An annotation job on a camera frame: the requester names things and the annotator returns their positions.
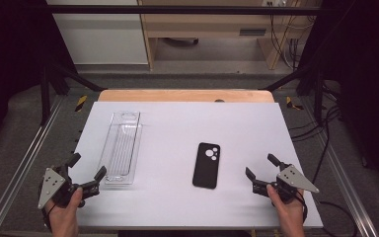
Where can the black horizontal frame bar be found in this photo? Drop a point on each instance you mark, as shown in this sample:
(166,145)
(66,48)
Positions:
(177,10)

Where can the yellow black tape strip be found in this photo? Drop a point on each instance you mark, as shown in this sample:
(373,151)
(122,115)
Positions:
(81,103)
(290,102)

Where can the black frame strut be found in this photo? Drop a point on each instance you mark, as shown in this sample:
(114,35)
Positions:
(75,77)
(296,76)

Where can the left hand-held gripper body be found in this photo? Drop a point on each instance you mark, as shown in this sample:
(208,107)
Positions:
(54,184)

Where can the white partition panel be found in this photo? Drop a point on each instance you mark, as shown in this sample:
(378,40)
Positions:
(102,39)

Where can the clear plastic rack tray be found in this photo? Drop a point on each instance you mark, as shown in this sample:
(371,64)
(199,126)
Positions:
(121,148)

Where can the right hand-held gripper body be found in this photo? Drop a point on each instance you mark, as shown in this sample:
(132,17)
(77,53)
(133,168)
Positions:
(292,179)

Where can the light wooden desk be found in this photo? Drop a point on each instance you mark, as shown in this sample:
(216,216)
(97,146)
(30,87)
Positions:
(204,23)

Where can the white power strip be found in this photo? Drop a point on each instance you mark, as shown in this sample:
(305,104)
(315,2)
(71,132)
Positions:
(276,2)

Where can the black phone case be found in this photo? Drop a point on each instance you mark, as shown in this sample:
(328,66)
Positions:
(205,173)

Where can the white table cover board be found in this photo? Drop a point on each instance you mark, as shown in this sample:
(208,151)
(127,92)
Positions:
(177,131)

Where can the aluminium floor rail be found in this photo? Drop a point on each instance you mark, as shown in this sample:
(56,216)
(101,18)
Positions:
(345,184)
(23,164)

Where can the black curtain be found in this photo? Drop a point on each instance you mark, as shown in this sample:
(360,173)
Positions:
(10,49)
(368,65)

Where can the person's left hand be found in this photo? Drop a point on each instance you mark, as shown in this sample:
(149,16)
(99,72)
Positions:
(64,220)

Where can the person's right hand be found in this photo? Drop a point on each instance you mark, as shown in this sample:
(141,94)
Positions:
(289,219)

